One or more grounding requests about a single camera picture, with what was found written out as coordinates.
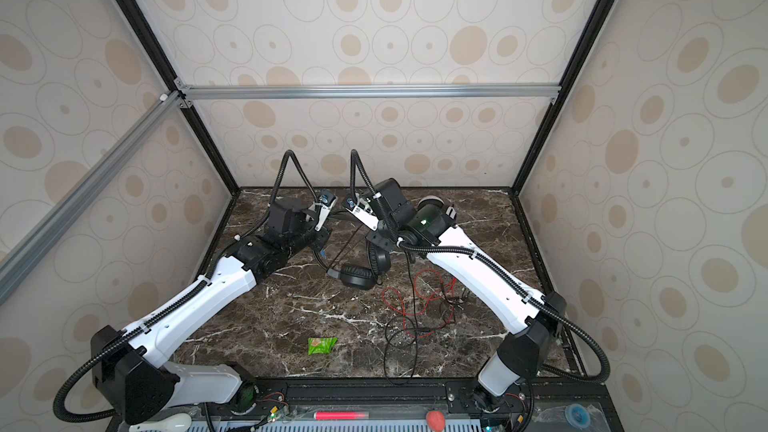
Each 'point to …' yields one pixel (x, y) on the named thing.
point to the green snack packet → (321, 345)
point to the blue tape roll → (577, 415)
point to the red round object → (435, 421)
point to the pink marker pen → (347, 415)
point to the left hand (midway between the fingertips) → (332, 214)
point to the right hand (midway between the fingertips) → (381, 218)
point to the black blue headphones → (357, 277)
